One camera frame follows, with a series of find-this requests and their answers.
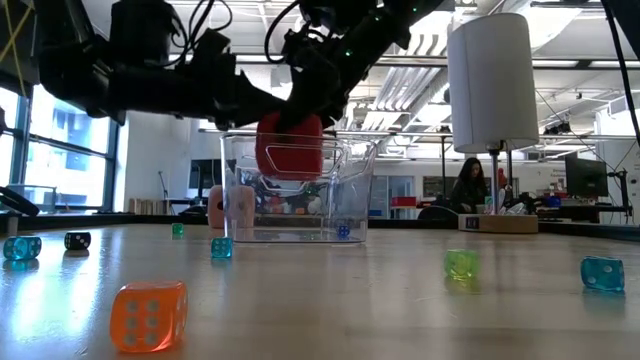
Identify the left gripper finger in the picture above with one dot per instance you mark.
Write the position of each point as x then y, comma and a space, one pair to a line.
255, 105

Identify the large red foam die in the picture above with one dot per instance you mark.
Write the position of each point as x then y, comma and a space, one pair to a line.
290, 155

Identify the clear plastic bin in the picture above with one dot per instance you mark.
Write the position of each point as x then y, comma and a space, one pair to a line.
350, 200

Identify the large pink foam die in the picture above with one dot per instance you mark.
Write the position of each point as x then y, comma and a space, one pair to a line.
215, 207

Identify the small blue translucent die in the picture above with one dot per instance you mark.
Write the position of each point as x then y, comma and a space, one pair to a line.
343, 231

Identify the small green translucent die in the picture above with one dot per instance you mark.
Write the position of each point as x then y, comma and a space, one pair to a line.
177, 230

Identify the small teal translucent die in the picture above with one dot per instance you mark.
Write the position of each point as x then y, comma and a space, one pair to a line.
22, 247
602, 273
221, 247

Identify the small black die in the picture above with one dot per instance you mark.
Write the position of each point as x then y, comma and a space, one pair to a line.
77, 240

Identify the small yellow-green translucent die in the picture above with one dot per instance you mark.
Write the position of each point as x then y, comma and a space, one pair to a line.
461, 263

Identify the small orange translucent die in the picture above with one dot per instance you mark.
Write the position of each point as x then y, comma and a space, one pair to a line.
148, 316

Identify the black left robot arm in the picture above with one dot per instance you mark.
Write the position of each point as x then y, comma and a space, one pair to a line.
75, 75

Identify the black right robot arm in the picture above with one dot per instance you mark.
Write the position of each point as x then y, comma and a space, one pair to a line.
385, 25

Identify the long ceiling light strip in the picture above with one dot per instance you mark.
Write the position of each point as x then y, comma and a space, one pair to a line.
410, 61

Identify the red box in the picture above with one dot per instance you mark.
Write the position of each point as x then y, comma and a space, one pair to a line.
403, 201

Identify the row of wooden blocks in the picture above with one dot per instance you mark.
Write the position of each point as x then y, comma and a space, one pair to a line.
147, 206

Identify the large glass window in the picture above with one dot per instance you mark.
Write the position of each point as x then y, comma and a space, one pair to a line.
75, 160

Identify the person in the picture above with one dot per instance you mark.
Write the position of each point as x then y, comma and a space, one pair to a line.
470, 186

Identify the white shade table lamp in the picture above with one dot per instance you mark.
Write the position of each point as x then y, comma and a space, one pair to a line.
492, 80

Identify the blue box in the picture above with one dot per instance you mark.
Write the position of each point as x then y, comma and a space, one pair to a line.
552, 201

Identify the black computer monitor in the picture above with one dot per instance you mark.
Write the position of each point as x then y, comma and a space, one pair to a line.
585, 177

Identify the short grey post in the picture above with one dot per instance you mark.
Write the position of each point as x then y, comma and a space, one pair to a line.
13, 225

